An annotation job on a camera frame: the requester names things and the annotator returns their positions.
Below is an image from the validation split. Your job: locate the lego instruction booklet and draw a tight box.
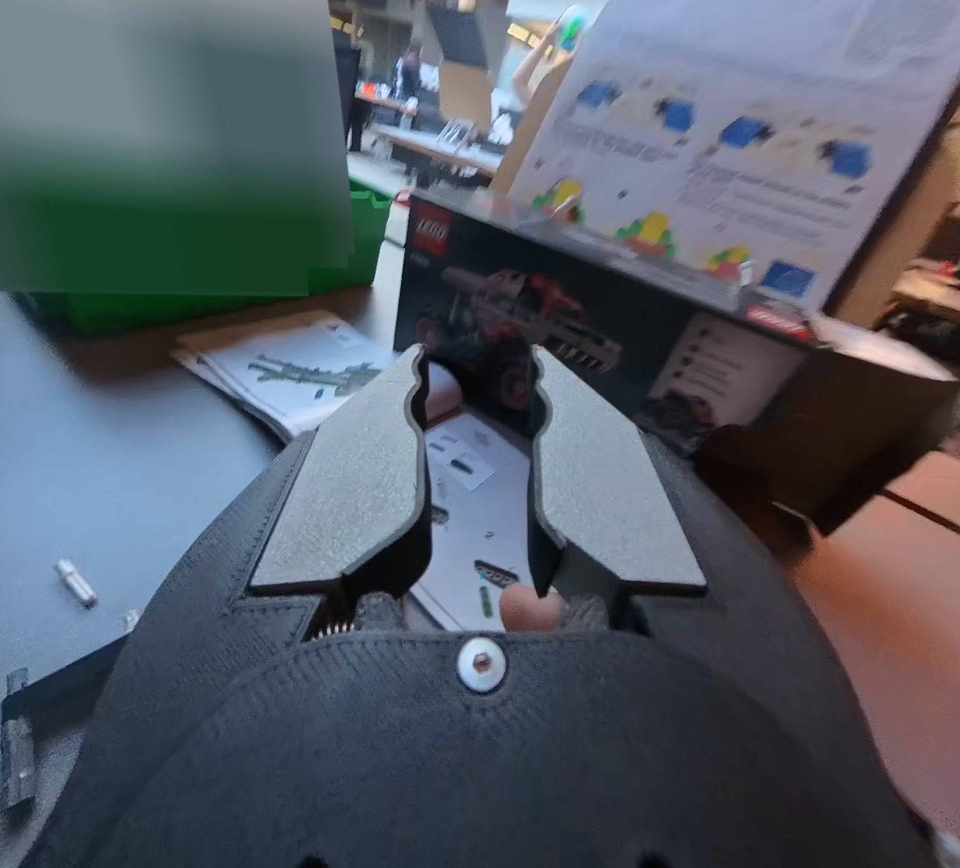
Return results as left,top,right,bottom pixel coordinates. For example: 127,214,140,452
171,309,541,633

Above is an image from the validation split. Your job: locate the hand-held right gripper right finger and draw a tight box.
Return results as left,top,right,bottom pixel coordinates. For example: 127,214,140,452
498,345,708,633

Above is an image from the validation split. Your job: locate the tan lego pin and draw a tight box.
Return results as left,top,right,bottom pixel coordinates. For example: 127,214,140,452
52,557,100,610

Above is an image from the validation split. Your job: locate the green plastic bin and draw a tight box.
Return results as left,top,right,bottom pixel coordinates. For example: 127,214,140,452
15,178,395,338

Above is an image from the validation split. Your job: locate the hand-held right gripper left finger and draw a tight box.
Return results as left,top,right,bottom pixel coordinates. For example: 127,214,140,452
247,345,435,598

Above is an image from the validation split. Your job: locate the black lego frame assembly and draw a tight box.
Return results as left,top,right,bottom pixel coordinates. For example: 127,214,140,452
0,607,145,818

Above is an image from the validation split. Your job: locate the black lego set box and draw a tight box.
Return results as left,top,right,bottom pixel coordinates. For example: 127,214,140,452
391,189,957,532

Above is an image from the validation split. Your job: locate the background work table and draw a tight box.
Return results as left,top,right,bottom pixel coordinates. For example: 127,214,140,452
371,124,504,179

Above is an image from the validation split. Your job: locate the printed instruction poster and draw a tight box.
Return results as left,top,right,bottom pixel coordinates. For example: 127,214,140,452
506,0,960,318

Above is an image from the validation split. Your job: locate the tan cardboard panel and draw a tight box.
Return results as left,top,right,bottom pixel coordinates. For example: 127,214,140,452
437,61,494,127

